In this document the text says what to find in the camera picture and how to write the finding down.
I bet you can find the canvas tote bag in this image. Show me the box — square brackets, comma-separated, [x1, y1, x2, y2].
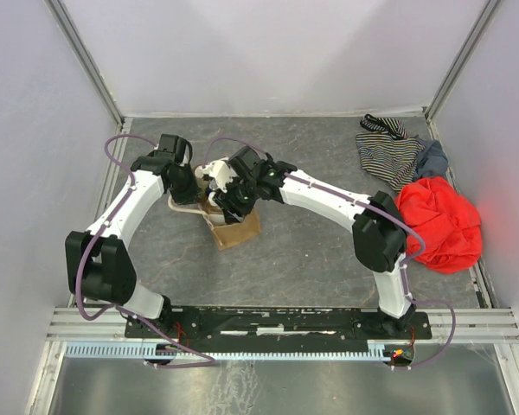
[167, 163, 261, 252]

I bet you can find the striped shirt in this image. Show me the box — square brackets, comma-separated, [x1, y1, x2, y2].
[356, 133, 424, 193]

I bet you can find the striped dark garment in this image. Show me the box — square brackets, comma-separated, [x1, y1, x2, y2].
[360, 114, 410, 140]

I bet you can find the blue-grey cloth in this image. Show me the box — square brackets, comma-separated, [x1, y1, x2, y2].
[413, 138, 449, 181]

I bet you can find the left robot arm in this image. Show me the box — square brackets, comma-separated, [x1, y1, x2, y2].
[65, 134, 199, 325]

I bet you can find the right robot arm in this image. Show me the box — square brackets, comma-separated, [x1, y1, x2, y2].
[195, 146, 413, 320]

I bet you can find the red cloth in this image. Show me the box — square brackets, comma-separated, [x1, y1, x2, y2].
[395, 177, 483, 274]

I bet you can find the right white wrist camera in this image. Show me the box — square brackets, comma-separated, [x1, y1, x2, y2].
[195, 157, 237, 193]

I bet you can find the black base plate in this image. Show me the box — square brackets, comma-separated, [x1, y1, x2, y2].
[125, 306, 432, 353]

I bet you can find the blue cable duct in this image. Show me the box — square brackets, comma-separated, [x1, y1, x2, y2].
[64, 342, 390, 362]

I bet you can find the aluminium frame rail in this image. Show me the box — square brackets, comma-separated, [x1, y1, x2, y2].
[46, 308, 519, 344]

